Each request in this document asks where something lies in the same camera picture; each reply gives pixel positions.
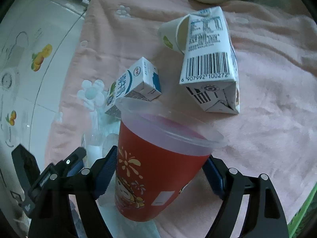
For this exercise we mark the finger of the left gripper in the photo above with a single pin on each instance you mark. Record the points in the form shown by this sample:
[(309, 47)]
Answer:
[(73, 163)]

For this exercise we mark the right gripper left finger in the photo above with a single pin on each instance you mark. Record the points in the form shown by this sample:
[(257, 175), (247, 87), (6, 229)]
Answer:
[(52, 216)]

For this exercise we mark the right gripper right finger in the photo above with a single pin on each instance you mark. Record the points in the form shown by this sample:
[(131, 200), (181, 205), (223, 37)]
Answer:
[(264, 216)]

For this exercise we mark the clear plastic bottle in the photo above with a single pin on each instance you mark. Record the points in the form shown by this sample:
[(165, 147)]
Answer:
[(99, 139)]

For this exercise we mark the red paper cup with lid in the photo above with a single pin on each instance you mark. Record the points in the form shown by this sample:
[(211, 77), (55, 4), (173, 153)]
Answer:
[(160, 151)]

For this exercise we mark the green mesh waste basket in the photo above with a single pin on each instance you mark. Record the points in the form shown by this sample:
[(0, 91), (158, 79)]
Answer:
[(305, 215)]

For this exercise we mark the pink fleece blanket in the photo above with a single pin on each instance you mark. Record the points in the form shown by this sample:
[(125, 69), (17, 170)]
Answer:
[(268, 114)]

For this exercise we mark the white green milk carton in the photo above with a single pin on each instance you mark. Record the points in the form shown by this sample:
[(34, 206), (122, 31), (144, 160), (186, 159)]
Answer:
[(140, 81)]

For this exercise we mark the large barcode milk carton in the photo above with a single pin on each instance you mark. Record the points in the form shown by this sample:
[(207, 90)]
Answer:
[(210, 69)]

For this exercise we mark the white paper cup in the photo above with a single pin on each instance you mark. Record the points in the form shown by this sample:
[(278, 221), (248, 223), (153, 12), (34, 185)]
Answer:
[(173, 34)]

